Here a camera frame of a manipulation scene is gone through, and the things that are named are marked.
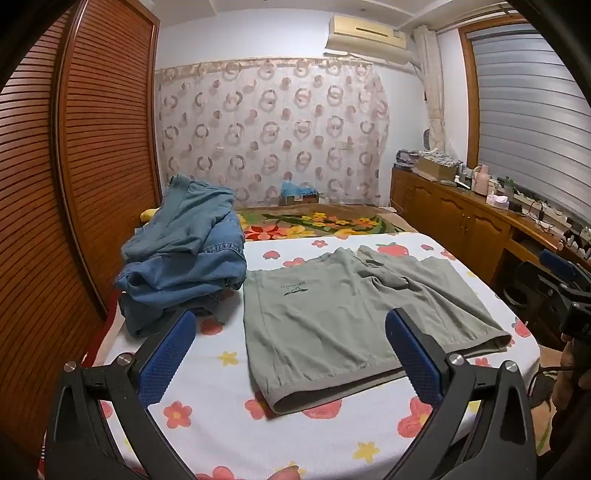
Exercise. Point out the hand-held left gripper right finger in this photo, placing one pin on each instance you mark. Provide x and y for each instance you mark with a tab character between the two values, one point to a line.
415	360

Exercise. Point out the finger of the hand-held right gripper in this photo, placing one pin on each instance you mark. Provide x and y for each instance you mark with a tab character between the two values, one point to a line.
556	261

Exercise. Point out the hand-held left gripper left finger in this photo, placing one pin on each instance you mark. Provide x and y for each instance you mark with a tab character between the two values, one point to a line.
168	360

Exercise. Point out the grey-green pants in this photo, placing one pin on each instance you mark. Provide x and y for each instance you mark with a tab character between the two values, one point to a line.
323	318

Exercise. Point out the person's right forearm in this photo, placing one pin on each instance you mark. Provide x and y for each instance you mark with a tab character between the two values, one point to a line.
572	443

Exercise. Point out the person's right hand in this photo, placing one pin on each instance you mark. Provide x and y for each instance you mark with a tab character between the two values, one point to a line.
563	383

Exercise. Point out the person's left hand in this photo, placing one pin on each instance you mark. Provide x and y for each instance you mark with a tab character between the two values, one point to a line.
281	474

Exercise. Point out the dark trash bin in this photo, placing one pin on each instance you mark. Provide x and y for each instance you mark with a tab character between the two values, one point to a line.
517	295

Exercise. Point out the white power strip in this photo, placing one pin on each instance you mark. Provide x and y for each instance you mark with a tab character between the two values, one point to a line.
540	203

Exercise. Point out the pink tissue pack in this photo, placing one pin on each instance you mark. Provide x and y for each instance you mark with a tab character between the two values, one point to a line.
499	201

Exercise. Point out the small potted plant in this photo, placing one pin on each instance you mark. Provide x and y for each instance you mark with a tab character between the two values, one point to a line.
509	187

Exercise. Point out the strawberry print bed sheet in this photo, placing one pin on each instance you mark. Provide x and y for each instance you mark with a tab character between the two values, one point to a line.
231	429

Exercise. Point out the pink thermos jug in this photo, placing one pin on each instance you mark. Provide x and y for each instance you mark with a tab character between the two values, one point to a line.
480	180

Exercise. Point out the blue denim clothes pile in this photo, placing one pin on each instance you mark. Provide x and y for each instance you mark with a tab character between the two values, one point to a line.
184	249

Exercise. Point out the long wooden cabinet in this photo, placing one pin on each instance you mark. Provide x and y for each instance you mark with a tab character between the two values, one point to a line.
443	207

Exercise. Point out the yellow plush toy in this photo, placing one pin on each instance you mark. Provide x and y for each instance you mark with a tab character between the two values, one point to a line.
148	214

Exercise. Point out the grey window blind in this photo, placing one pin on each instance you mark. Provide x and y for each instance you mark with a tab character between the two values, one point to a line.
531	115

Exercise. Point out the cardboard box with clutter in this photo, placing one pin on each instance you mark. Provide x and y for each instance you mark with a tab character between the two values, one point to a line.
436	167

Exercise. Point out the floral brown blanket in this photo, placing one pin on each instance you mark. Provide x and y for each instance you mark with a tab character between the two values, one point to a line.
323	221

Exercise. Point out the small white round device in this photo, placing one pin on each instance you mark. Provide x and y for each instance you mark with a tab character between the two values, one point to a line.
428	139

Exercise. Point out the dark storage case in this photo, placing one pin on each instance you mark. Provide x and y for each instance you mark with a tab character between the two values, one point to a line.
406	158

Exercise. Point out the small cardboard box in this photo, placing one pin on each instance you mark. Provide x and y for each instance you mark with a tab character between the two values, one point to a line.
300	199

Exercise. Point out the blue plastic bag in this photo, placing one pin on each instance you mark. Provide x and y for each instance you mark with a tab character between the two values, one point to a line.
295	188

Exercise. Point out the beige tied curtain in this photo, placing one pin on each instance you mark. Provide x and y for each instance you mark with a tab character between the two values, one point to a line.
434	83

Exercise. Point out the wooden louvered wardrobe door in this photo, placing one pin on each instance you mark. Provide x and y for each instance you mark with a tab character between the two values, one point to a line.
92	138

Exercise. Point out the circle pattern sheer curtain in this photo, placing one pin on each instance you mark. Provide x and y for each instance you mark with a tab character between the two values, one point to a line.
277	129

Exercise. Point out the wooden window frame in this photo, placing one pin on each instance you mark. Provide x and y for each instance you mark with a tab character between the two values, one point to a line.
468	92

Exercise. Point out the wall air conditioner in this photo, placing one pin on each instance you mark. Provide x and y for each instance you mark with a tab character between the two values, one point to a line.
369	39

